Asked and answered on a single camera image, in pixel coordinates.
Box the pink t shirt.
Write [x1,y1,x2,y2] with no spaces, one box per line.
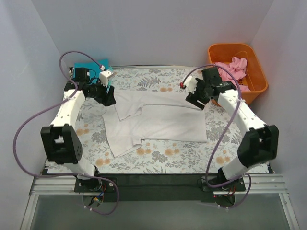
[214,57,248,86]

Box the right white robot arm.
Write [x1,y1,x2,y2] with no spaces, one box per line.
[180,64,279,191]

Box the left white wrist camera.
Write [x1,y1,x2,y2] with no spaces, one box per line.
[99,69,114,88]

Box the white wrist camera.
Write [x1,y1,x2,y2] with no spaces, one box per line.
[99,69,114,88]
[180,76,197,93]

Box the white t shirt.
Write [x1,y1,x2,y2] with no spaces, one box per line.
[103,90,207,157]

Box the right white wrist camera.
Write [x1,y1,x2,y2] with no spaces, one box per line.
[180,76,197,93]

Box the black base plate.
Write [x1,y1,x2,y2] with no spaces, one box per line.
[74,173,248,203]

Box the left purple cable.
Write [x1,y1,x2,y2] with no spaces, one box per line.
[12,50,120,216]

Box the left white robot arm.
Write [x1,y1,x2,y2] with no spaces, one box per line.
[40,68,116,192]

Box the orange plastic basket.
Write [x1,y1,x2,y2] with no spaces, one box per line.
[208,43,268,104]

